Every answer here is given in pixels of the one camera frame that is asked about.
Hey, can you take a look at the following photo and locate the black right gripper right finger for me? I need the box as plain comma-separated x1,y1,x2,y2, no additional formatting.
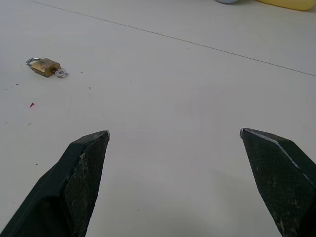
239,127,316,237

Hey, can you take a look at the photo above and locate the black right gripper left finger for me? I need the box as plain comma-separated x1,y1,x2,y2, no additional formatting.
0,130,111,237

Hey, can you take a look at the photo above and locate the brass padlock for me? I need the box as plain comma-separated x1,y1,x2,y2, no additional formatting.
26,57,61,78

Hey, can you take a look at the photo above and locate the yellow plastic container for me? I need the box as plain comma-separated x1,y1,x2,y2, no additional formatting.
256,0,316,11

